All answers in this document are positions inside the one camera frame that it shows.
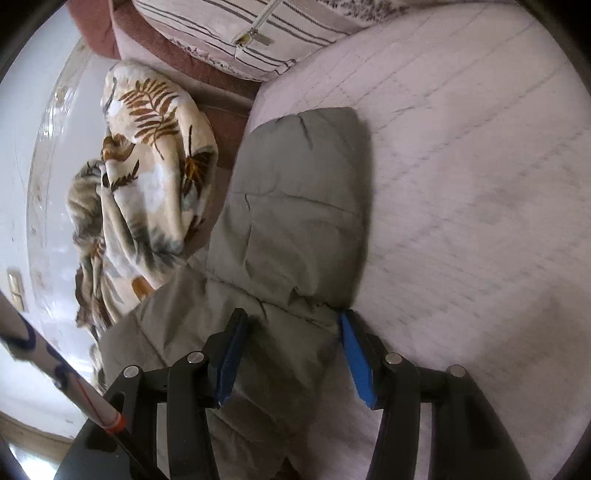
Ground pink quilted mattress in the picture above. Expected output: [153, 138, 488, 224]
[249, 1, 590, 479]

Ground red-brown bed headboard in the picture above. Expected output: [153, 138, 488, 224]
[66, 1, 260, 170]

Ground white patterned sleeve cable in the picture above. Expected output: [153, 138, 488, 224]
[0, 290, 127, 434]

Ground striped floral pillow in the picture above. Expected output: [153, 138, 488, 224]
[133, 0, 409, 82]

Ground grey quilted puffer jacket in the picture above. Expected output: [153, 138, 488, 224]
[100, 108, 372, 479]

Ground brass wall switch plate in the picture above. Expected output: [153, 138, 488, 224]
[7, 269, 27, 312]

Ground leaf print fleece blanket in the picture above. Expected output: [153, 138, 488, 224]
[65, 61, 219, 356]

